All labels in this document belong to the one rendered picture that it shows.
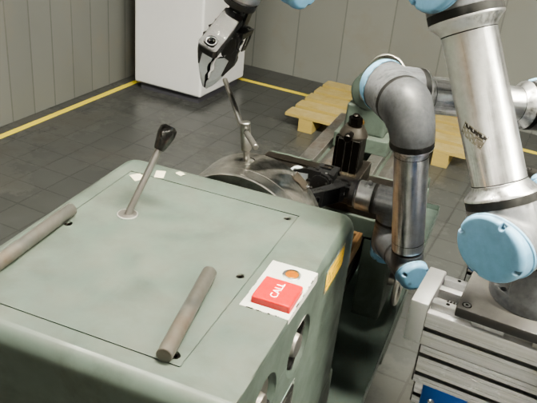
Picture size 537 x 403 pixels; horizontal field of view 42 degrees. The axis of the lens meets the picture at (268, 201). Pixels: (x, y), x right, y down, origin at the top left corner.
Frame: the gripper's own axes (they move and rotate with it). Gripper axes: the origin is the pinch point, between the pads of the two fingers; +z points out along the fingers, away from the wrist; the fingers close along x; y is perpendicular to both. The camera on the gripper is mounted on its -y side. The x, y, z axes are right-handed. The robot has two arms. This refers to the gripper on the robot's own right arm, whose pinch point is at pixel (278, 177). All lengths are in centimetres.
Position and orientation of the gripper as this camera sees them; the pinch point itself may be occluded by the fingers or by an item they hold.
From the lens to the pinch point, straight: 180.1
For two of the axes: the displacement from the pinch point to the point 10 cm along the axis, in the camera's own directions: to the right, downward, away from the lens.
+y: 3.7, -4.0, 8.4
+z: -9.2, -2.5, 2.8
